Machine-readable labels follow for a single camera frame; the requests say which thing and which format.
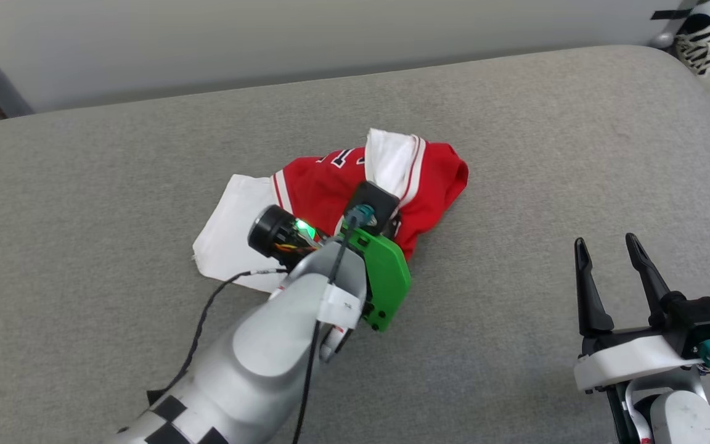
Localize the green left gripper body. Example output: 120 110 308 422
338 226 412 333

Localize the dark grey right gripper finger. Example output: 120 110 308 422
573 237 615 338
624 232 686 329

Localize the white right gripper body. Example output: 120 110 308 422
573 328 704 393

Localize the red and white basketball jersey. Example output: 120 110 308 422
192 128 470 294

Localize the grey fabric sofa cushion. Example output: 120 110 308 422
0 44 710 444

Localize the black camera cable teal plug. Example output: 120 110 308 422
292 206 373 444

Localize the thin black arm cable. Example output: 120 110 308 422
145 268 289 405

